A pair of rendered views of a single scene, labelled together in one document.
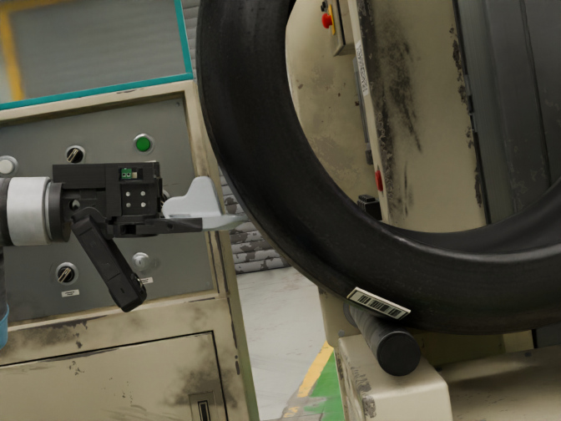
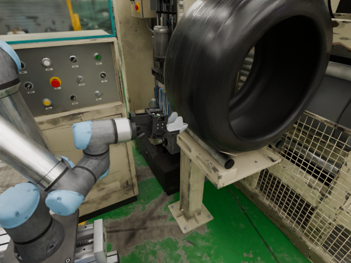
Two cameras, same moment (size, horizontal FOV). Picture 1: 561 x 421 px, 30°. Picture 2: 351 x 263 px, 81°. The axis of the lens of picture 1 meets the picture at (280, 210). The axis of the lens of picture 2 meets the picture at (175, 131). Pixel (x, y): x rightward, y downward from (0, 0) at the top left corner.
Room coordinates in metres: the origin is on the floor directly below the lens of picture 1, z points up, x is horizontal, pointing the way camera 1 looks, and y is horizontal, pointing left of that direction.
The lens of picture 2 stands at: (0.61, 0.36, 1.43)
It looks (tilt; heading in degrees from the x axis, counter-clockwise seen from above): 33 degrees down; 333
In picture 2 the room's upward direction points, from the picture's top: straight up
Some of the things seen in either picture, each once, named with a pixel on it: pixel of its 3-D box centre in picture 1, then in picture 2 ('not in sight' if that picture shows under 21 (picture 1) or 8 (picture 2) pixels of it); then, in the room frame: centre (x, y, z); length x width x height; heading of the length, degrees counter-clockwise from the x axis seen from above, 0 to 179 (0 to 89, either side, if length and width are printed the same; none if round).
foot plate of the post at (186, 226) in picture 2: not in sight; (190, 211); (1.48, -0.21, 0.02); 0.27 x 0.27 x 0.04; 0
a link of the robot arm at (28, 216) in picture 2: not in sight; (24, 209); (1.19, 0.59, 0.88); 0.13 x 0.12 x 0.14; 142
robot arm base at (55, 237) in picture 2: not in sight; (36, 233); (1.18, 0.60, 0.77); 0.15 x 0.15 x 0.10
